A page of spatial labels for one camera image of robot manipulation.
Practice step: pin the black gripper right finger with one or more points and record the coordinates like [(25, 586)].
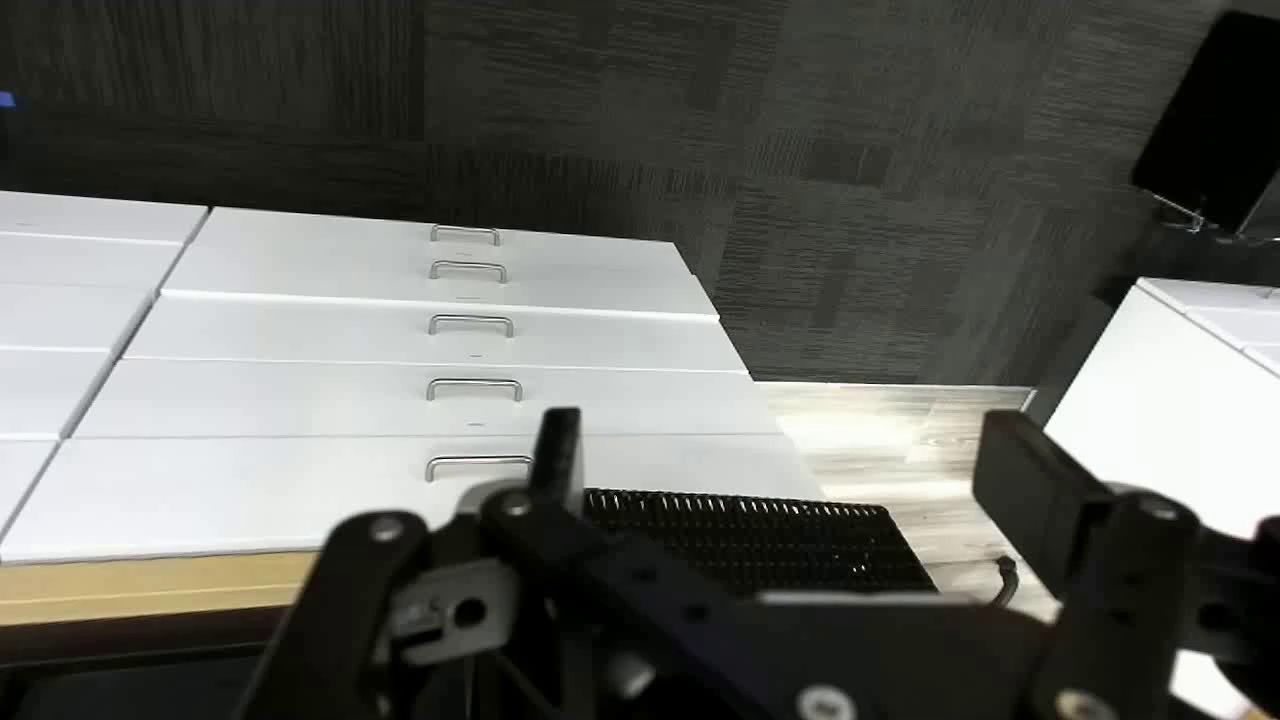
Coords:
[(1042, 484)]

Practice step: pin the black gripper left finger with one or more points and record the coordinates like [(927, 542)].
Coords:
[(563, 454)]

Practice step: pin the black woven storage basket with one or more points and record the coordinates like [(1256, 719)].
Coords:
[(775, 542)]

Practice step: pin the white box cabinet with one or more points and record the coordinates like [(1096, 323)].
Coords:
[(1172, 402)]

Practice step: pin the black flat panel object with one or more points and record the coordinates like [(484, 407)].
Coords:
[(1221, 123)]

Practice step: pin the white drawer cabinet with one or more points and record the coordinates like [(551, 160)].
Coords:
[(67, 306)]

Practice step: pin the small blue object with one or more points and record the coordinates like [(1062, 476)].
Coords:
[(5, 100)]

